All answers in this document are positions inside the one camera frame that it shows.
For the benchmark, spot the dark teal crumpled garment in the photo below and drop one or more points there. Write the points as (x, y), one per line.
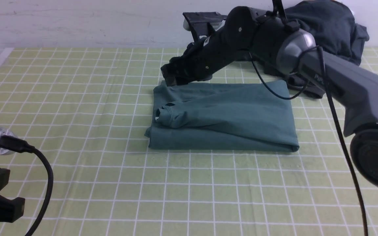
(333, 26)

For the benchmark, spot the green checkered tablecloth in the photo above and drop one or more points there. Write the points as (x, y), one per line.
(87, 110)

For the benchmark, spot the green long-sleeve top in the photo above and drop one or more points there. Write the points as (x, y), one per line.
(213, 116)

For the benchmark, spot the black camera cable screen-right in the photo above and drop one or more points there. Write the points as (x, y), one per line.
(340, 131)

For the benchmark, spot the dark grey crumpled garment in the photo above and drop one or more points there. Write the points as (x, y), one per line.
(294, 82)

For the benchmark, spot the black gripper screen-right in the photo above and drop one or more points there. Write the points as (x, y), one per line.
(203, 59)

